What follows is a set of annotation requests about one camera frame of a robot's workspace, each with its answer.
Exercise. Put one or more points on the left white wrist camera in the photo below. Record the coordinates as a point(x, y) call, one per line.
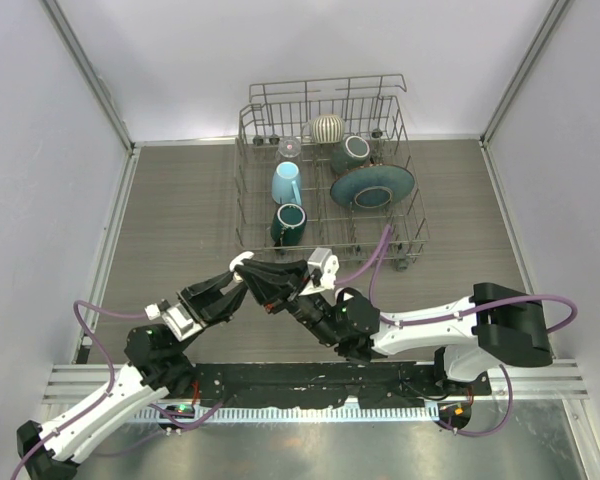
point(176, 317)

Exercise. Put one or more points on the dark green mug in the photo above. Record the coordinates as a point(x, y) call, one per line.
point(288, 225)

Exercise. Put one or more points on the grey wire dish rack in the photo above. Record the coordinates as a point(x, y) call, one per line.
point(370, 108)

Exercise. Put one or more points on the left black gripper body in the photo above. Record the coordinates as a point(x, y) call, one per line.
point(196, 312)

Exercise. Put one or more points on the teal ceramic plate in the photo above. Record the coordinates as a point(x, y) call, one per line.
point(372, 187)

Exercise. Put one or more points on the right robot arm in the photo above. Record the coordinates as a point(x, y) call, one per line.
point(493, 326)

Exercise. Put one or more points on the white cable duct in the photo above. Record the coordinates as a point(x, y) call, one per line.
point(348, 413)

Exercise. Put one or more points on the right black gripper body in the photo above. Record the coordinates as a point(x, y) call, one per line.
point(312, 311)

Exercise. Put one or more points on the dark teal bowl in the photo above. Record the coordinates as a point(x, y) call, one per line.
point(352, 152)

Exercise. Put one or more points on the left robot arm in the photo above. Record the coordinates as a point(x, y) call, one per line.
point(156, 367)

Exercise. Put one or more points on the light blue mug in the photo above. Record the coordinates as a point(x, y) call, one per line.
point(286, 184)

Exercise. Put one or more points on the striped ceramic cup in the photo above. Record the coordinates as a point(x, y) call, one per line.
point(325, 129)

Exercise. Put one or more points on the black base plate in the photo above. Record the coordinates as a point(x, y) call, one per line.
point(322, 385)

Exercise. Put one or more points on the white square charging case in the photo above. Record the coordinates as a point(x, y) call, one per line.
point(239, 261)

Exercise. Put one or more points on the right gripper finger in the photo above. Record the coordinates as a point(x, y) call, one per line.
point(276, 297)
point(274, 272)

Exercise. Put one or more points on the clear glass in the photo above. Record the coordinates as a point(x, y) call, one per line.
point(289, 149)

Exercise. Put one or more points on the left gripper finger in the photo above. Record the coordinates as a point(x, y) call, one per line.
point(224, 307)
point(209, 289)

